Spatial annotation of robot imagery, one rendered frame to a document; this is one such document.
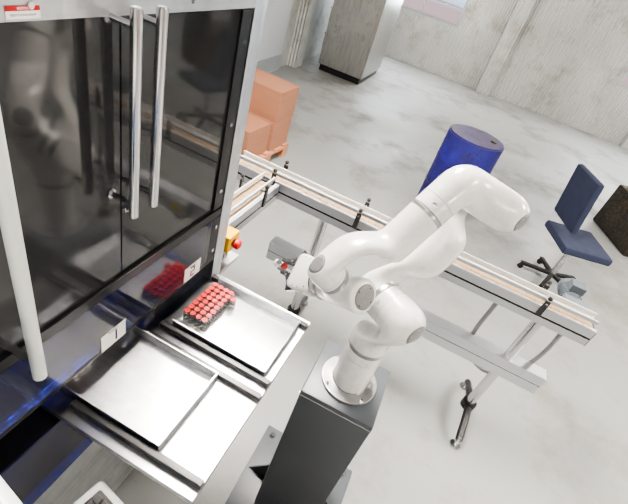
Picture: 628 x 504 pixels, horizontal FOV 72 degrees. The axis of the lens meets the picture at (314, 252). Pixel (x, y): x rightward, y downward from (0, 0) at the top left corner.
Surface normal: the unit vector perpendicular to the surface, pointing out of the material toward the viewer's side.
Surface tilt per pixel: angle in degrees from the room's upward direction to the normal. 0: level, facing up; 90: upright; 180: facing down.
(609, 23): 90
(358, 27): 90
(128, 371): 0
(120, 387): 0
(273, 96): 90
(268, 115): 90
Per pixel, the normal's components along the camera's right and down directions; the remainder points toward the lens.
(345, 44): -0.37, 0.49
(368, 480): 0.26, -0.76
